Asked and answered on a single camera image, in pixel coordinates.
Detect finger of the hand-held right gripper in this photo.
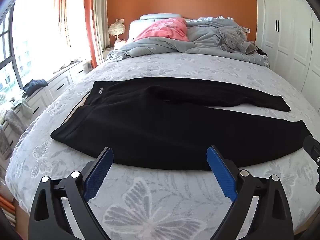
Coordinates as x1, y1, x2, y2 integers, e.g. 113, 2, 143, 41
303, 135, 320, 180

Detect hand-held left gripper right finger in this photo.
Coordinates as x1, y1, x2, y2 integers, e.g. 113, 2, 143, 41
206, 145, 294, 240

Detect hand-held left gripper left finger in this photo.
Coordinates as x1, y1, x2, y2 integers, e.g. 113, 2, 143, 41
28, 147, 114, 240

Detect black pants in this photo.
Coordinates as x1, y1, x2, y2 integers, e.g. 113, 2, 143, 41
51, 78, 312, 172

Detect grey butterfly bedspread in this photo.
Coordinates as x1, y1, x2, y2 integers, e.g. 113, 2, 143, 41
6, 51, 320, 240

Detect orange striped object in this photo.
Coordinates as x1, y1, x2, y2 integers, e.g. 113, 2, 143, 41
0, 195, 15, 213

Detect light green cloth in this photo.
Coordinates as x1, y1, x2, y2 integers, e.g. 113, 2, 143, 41
15, 97, 34, 118

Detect grey towel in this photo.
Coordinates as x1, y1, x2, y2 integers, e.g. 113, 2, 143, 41
0, 109, 25, 158

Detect white drawer cabinet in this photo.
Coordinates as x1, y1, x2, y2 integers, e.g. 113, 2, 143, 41
0, 60, 92, 155

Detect dark blue clothing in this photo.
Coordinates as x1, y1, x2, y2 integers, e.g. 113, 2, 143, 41
23, 79, 48, 97

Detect white wardrobe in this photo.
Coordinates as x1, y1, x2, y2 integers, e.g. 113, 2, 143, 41
255, 0, 320, 110

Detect pale crumpled cloth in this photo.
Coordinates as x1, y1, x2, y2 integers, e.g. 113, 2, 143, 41
54, 60, 83, 73

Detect white nightstand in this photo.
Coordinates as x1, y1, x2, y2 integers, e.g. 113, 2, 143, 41
101, 41, 128, 62

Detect crumpled grey garment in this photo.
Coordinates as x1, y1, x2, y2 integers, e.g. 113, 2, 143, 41
217, 26, 258, 55

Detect grey duvet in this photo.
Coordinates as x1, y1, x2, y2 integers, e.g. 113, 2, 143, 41
106, 17, 270, 67

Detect white feather table lamp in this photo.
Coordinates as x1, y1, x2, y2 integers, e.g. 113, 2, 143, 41
108, 19, 126, 43

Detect window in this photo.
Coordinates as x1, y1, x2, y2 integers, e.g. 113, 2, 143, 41
0, 0, 85, 108

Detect pink pillow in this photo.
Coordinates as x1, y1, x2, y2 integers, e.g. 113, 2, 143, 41
135, 18, 190, 42

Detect white ruffled pillow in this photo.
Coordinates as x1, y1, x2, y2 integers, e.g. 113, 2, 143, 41
191, 16, 235, 22

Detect orange curtain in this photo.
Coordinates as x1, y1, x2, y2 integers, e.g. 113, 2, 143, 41
83, 0, 98, 69
54, 0, 72, 48

